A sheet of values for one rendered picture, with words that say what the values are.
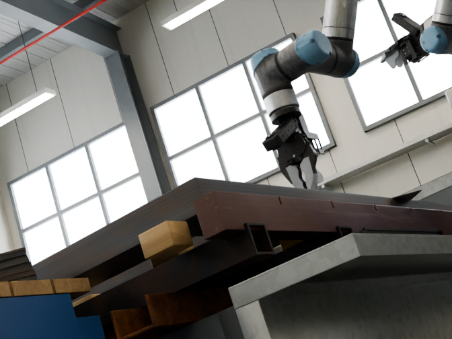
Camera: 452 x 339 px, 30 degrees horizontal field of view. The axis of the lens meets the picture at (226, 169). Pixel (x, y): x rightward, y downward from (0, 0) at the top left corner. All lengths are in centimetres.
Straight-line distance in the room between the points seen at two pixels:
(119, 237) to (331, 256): 42
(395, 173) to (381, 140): 49
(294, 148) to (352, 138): 985
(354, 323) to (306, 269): 27
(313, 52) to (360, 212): 42
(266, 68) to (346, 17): 22
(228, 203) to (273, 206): 12
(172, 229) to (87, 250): 21
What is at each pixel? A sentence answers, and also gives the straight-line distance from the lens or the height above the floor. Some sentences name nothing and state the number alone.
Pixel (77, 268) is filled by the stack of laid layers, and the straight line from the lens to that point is 143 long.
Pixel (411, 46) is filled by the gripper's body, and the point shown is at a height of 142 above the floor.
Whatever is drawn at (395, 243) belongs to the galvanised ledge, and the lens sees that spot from 116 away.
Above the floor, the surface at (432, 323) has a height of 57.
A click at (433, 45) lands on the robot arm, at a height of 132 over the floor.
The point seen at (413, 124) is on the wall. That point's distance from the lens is 1149.
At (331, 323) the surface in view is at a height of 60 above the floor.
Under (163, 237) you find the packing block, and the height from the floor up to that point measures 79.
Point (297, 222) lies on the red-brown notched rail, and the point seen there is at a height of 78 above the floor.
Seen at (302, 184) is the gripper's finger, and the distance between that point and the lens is 186.
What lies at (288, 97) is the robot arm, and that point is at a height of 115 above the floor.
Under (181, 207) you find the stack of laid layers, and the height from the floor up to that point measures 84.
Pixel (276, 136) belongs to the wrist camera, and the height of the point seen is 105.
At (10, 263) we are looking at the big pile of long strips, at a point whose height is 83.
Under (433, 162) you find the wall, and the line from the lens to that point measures 1134.
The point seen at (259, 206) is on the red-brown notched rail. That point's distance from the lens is 130.
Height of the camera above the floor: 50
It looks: 17 degrees up
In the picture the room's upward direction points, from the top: 18 degrees counter-clockwise
